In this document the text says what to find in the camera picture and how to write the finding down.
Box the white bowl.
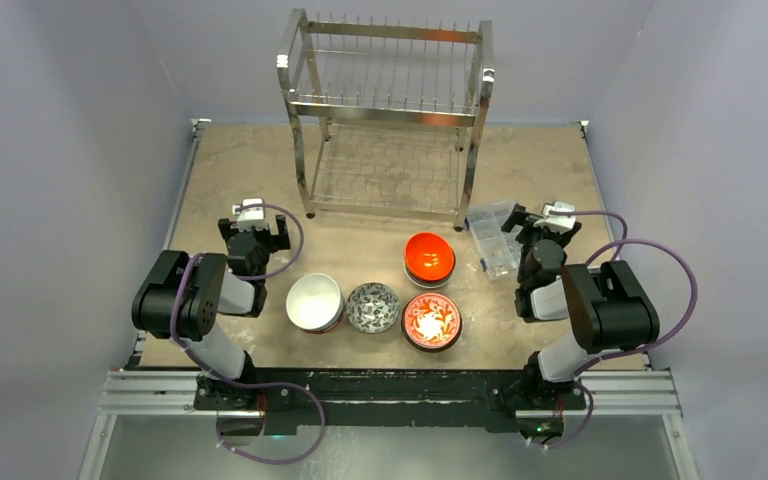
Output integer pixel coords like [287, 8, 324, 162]
[285, 273, 345, 333]

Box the grey leaf pattern bowl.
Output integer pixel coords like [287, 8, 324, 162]
[347, 282, 402, 334]

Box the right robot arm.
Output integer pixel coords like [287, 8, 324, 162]
[501, 202, 660, 407]

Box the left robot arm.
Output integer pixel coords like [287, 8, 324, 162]
[131, 215, 291, 409]

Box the steel two-tier dish rack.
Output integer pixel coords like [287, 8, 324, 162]
[276, 8, 496, 231]

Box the clear plastic screw box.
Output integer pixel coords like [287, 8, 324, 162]
[465, 199, 522, 281]

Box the red floral pattern bowl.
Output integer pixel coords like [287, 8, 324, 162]
[401, 292, 463, 353]

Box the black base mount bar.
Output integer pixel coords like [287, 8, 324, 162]
[194, 367, 587, 436]

